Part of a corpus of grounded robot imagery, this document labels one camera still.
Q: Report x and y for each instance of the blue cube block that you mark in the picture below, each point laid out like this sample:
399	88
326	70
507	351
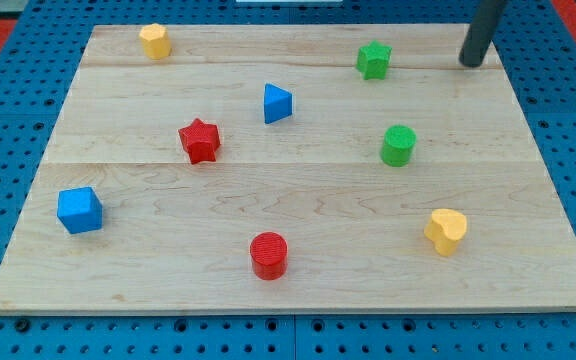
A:
79	210

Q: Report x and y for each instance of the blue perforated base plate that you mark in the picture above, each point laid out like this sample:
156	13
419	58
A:
37	64

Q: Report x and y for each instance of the green star block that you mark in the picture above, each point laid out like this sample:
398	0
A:
373	60

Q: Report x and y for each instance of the yellow hexagon block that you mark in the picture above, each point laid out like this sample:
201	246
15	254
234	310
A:
155	41

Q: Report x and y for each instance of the wooden board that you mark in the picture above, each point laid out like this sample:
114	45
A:
175	236

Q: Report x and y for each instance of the red cylinder block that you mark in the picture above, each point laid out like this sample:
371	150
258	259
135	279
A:
269	255

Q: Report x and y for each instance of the green cylinder block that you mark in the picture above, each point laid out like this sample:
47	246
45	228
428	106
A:
398	144

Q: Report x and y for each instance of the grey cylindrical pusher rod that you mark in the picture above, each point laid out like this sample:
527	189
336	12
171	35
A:
480	32

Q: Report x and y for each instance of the blue triangle block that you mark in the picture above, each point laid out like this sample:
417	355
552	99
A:
277	103

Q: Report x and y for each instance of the red star block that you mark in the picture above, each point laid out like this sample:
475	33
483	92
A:
200	141

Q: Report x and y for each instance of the yellow heart block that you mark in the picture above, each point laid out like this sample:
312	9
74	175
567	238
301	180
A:
445	229

